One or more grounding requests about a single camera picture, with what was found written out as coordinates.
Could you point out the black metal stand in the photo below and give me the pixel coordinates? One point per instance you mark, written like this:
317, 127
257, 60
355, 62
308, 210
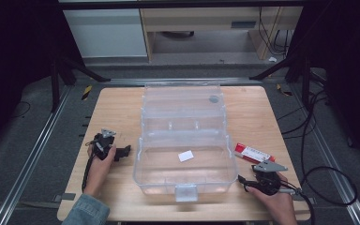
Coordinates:
56, 84
306, 78

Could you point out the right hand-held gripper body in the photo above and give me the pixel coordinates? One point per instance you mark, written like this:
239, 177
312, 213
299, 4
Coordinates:
267, 182

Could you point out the person's right hand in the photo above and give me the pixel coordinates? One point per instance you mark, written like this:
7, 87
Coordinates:
281, 207

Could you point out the short metal cross rail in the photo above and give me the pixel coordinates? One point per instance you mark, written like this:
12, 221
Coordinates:
125, 82

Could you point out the person's left hand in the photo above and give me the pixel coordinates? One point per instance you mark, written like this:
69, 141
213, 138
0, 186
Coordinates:
97, 175

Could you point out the small white floor scrap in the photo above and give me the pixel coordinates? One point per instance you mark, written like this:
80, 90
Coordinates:
272, 59

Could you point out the clear plastic storage box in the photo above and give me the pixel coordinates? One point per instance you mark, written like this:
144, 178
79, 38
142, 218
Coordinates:
184, 175

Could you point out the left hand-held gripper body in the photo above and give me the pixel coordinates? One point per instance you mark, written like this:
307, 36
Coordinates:
103, 145

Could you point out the yellow and black tape strip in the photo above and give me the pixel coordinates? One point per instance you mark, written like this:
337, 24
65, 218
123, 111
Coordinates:
86, 92
283, 90

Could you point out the light wooden desk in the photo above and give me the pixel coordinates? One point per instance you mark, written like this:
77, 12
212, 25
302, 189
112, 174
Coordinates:
200, 18

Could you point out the white cabinet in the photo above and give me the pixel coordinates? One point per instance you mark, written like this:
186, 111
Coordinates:
106, 33

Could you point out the small white card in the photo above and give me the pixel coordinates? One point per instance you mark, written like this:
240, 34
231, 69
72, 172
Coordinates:
186, 156

